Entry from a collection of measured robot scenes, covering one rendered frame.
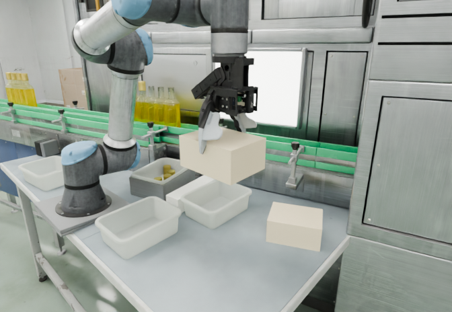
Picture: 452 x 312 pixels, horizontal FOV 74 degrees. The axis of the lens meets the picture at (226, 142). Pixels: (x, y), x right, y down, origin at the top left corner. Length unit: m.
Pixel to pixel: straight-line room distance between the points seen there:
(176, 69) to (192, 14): 0.92
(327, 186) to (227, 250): 0.47
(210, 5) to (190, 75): 0.92
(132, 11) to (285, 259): 0.73
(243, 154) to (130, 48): 0.53
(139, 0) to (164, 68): 1.02
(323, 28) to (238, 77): 0.73
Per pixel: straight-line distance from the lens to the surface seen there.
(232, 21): 0.61
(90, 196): 1.17
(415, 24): 0.91
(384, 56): 0.91
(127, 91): 1.06
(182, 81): 1.55
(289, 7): 1.36
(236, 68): 0.61
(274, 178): 1.24
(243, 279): 0.86
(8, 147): 2.41
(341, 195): 1.20
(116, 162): 1.17
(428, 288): 1.16
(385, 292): 1.18
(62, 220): 1.17
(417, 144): 0.96
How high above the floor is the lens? 1.33
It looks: 18 degrees down
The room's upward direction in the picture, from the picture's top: straight up
